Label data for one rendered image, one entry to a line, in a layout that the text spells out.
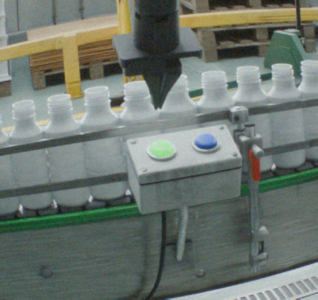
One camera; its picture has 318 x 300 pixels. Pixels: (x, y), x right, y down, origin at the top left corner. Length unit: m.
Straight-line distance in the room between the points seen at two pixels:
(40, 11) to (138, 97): 7.07
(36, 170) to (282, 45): 4.71
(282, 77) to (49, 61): 5.37
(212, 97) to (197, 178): 0.20
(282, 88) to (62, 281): 0.47
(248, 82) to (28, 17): 7.06
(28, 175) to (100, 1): 7.14
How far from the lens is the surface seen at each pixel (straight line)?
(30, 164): 1.37
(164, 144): 1.24
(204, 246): 1.43
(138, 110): 1.38
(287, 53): 5.97
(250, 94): 1.42
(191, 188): 1.24
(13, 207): 1.39
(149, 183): 1.22
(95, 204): 1.40
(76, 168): 1.38
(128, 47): 1.14
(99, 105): 1.37
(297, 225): 1.48
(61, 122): 1.36
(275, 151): 1.44
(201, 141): 1.25
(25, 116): 1.36
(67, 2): 8.44
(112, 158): 1.39
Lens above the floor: 1.48
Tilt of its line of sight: 17 degrees down
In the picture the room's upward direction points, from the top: 6 degrees counter-clockwise
